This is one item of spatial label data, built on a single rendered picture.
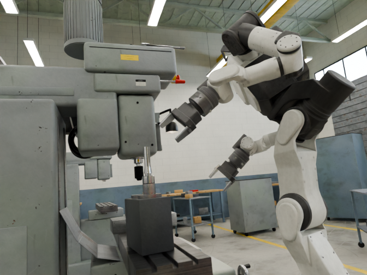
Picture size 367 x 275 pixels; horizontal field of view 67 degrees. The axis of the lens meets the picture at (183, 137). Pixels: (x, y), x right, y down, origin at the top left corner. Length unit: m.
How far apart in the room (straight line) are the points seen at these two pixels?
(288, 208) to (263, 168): 8.42
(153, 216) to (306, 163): 0.62
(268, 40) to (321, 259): 0.80
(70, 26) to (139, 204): 1.01
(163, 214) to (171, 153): 7.29
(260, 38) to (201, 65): 8.34
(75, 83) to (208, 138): 7.51
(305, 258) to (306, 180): 0.28
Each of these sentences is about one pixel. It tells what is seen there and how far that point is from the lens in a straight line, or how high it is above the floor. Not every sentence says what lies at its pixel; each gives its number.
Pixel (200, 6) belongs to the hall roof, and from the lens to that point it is 8.89.
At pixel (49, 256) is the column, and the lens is 1.26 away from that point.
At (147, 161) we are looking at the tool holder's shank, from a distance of 1.06.
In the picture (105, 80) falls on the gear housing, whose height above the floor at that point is 1.69.
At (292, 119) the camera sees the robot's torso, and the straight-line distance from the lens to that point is 1.11.
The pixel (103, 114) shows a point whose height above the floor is 1.52.
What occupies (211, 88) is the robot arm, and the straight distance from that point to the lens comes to 0.99.
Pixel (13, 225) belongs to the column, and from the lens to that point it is 1.27.
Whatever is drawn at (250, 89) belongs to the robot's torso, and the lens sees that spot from 1.22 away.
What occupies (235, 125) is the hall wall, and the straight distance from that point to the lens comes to 9.26.
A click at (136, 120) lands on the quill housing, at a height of 1.49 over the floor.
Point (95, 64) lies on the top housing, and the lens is 1.46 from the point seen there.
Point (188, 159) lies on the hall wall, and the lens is 8.43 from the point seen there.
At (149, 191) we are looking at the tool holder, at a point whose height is 1.14.
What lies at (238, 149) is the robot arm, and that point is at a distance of 1.43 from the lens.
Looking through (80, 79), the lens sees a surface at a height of 1.69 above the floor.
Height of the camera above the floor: 1.16
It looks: 9 degrees up
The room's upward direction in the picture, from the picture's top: 5 degrees counter-clockwise
